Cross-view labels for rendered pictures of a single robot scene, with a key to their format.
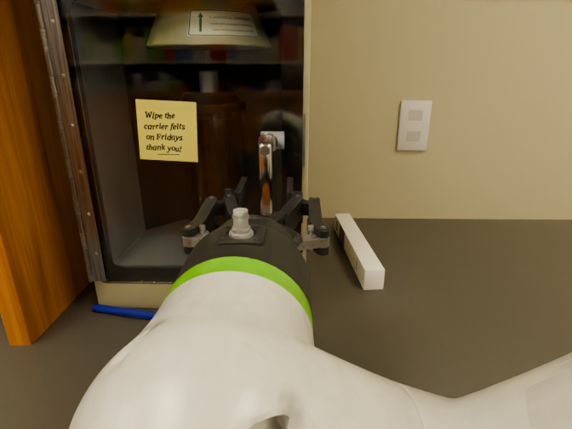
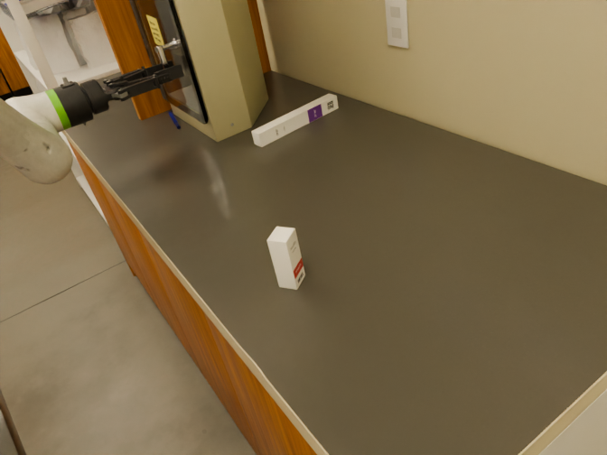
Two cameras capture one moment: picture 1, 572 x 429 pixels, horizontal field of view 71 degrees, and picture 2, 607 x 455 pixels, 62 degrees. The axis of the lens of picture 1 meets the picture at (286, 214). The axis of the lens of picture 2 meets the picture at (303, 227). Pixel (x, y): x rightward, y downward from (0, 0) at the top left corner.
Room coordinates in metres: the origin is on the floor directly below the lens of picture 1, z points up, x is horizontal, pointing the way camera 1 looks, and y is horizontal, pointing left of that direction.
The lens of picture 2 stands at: (0.07, -1.23, 1.49)
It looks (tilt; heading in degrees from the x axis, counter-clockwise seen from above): 35 degrees down; 61
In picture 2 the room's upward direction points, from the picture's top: 12 degrees counter-clockwise
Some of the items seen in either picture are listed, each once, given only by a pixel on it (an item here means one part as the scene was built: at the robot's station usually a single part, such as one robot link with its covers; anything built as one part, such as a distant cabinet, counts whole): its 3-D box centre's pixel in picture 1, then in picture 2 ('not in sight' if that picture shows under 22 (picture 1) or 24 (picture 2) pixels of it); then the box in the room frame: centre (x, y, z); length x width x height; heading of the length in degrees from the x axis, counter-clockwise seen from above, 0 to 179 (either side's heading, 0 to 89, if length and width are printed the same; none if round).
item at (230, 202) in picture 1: (234, 222); (128, 81); (0.38, 0.05, 1.14); 0.11 x 0.01 x 0.04; 15
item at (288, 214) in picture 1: (285, 222); (135, 86); (0.38, 0.00, 1.14); 0.11 x 0.01 x 0.04; 163
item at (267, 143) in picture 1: (266, 174); (170, 60); (0.49, 0.02, 1.17); 0.05 x 0.03 x 0.10; 178
